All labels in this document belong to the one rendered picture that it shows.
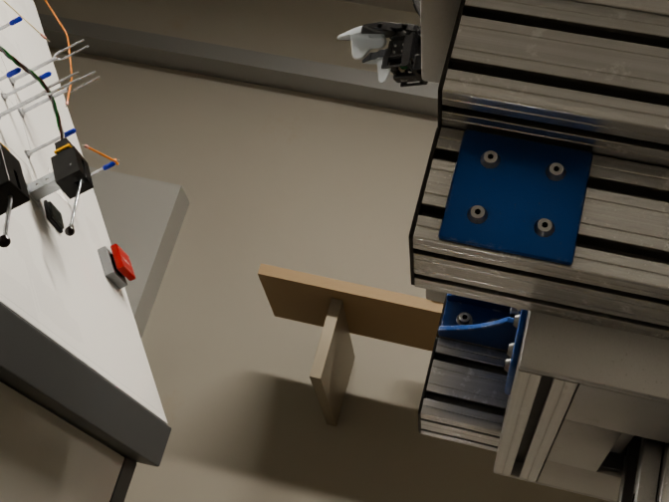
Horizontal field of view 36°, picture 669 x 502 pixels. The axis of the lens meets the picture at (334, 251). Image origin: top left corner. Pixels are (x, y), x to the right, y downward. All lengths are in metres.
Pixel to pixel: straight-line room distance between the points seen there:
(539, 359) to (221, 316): 2.56
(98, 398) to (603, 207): 0.93
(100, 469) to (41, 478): 0.15
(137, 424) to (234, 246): 1.82
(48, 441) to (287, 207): 2.03
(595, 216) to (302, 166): 2.78
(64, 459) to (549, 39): 1.01
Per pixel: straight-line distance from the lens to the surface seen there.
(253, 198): 3.43
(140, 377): 1.68
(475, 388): 1.14
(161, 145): 3.60
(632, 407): 0.81
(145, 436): 1.63
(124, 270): 1.76
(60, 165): 1.58
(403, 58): 1.75
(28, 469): 1.47
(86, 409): 1.47
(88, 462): 1.59
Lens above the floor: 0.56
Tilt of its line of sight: 22 degrees up
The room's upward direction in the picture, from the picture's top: 16 degrees clockwise
